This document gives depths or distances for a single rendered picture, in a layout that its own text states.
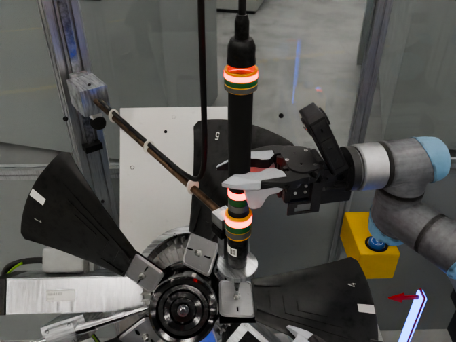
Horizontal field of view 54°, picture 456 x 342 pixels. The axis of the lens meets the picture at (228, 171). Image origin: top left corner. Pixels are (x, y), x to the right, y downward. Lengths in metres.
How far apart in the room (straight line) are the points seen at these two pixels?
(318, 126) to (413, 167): 0.18
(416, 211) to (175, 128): 0.58
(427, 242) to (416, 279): 1.32
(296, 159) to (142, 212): 0.51
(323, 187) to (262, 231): 1.02
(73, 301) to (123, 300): 0.10
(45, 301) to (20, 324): 1.25
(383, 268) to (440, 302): 1.08
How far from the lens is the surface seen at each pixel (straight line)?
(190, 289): 0.80
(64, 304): 1.02
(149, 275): 0.85
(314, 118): 0.62
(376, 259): 1.16
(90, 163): 1.37
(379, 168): 0.71
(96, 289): 0.99
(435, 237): 0.76
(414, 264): 2.01
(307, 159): 0.68
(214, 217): 0.75
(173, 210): 1.06
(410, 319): 0.99
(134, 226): 1.08
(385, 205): 0.78
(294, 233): 1.73
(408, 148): 0.74
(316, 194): 0.68
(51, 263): 1.05
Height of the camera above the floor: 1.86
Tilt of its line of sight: 35 degrees down
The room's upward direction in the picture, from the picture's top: straight up
